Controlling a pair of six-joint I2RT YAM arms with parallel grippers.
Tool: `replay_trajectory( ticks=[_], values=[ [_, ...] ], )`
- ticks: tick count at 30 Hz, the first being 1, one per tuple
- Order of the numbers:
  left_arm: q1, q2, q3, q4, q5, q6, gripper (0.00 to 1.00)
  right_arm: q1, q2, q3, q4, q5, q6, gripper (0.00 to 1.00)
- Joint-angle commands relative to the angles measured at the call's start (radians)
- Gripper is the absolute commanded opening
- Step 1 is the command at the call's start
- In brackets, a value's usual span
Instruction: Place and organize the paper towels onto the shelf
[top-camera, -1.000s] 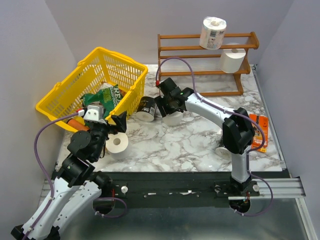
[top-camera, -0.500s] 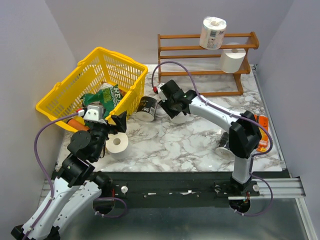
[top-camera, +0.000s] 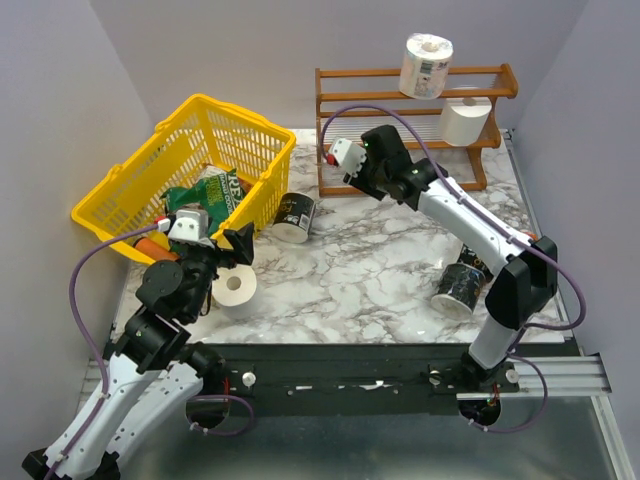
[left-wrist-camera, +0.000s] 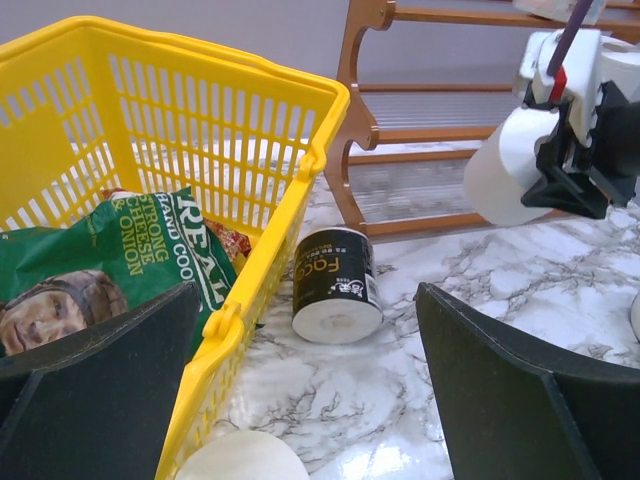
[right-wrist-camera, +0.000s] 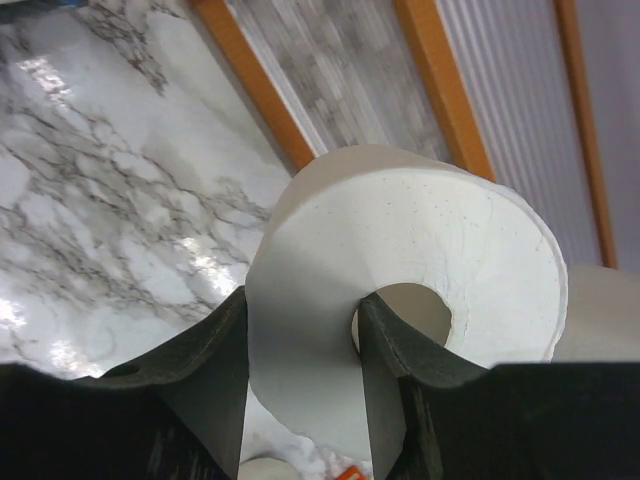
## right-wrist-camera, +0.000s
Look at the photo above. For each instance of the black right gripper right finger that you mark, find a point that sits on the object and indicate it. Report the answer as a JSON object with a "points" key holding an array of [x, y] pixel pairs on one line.
{"points": [[432, 414]]}

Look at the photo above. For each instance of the wooden two-tier shelf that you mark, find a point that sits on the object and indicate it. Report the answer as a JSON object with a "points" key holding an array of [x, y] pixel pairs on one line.
{"points": [[497, 88]]}

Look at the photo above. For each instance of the black wrapped roll right rear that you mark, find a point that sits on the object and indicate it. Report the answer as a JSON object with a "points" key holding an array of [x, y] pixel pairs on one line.
{"points": [[267, 469]]}

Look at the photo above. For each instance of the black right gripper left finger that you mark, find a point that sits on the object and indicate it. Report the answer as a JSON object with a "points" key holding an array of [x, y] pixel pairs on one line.
{"points": [[175, 412]]}

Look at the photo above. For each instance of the white paper roll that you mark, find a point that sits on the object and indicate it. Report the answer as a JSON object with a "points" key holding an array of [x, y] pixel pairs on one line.
{"points": [[602, 323], [361, 218]]}

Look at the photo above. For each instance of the orange snack packet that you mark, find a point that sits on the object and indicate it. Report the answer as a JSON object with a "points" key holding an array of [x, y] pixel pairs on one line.
{"points": [[355, 473]]}

